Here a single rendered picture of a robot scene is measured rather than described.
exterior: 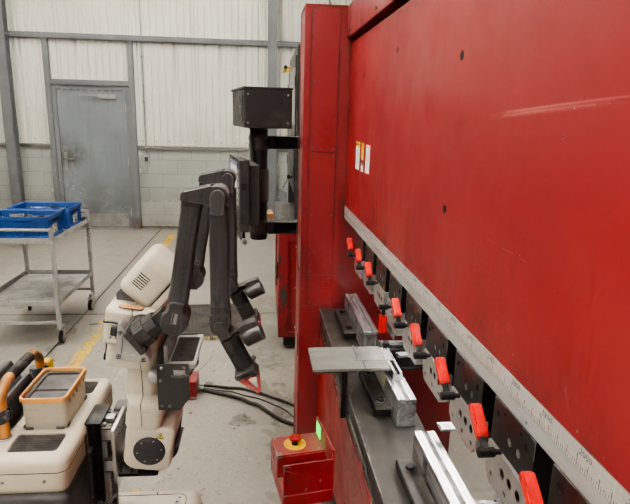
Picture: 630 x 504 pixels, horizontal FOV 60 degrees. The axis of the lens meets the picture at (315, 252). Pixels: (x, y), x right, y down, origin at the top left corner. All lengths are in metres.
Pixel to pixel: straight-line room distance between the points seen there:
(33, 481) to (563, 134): 1.70
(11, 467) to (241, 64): 7.58
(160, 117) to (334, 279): 6.59
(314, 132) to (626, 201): 2.02
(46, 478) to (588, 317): 1.60
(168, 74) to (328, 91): 6.48
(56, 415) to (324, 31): 1.88
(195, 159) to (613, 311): 8.42
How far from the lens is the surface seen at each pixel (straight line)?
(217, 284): 1.60
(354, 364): 1.92
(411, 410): 1.82
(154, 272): 1.76
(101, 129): 9.17
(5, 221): 4.82
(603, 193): 0.78
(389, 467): 1.66
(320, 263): 2.73
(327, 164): 2.64
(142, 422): 1.97
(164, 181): 9.07
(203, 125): 8.90
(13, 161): 9.45
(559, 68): 0.90
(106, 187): 9.24
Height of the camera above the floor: 1.82
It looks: 14 degrees down
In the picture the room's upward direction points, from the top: 2 degrees clockwise
